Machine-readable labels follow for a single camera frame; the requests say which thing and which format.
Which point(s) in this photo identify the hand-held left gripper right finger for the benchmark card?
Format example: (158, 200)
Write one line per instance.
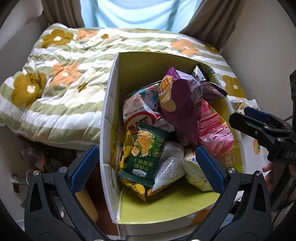
(210, 169)

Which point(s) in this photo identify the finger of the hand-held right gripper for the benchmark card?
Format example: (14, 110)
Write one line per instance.
(256, 113)
(245, 126)

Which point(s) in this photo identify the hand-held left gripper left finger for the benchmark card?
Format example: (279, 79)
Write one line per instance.
(84, 169)

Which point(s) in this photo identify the white bag with orange print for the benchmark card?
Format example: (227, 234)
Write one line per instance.
(251, 148)

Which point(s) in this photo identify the yellow-green cardboard box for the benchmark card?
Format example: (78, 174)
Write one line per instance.
(161, 204)

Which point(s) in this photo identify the dark green cracker packet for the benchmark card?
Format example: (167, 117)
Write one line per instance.
(143, 157)

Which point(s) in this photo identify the blue and red snack packet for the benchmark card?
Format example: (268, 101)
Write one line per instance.
(138, 104)

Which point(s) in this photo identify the person's right hand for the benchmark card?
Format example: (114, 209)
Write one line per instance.
(268, 176)

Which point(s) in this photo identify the pale green snack packet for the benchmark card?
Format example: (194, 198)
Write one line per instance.
(193, 173)

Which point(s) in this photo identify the pink striped snack packet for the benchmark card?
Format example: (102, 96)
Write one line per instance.
(215, 134)

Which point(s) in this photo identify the yellow packaging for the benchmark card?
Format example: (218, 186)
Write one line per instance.
(86, 204)

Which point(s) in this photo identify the white snack packet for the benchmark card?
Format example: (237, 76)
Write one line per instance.
(170, 160)

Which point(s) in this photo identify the golden yellow snack packet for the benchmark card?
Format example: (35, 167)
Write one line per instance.
(126, 150)

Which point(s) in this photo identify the brown snack packet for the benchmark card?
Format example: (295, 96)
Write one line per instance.
(212, 91)

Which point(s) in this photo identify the grey floor clutter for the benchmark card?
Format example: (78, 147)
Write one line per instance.
(37, 157)

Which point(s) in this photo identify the purple snack packet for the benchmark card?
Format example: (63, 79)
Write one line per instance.
(182, 111)

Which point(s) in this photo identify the black snack packet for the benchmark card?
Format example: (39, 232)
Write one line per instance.
(200, 71)

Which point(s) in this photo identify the floral striped blanket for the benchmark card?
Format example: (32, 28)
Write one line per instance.
(69, 69)

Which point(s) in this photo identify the beige curtain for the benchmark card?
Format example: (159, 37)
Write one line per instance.
(64, 11)
(212, 18)

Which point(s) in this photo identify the window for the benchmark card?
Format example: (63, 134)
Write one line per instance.
(138, 11)

